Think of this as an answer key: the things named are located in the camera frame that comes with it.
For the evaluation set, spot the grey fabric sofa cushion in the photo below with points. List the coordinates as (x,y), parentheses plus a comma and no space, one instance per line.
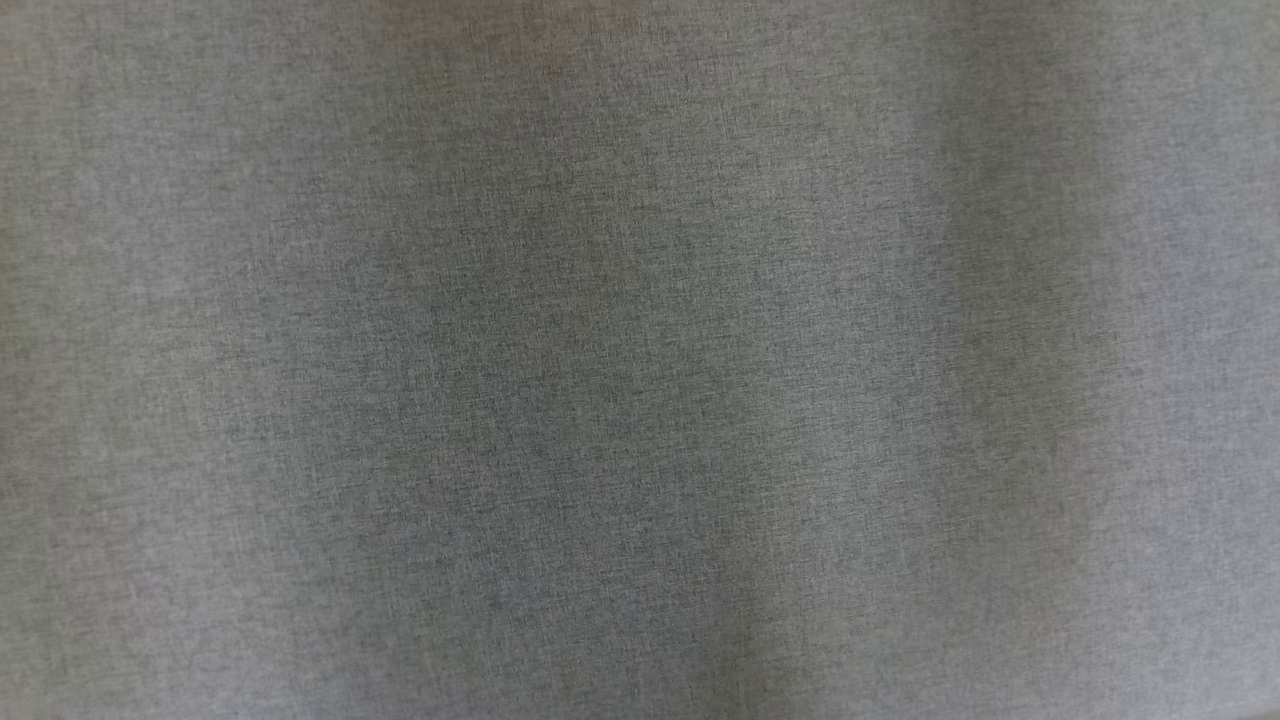
(640,360)

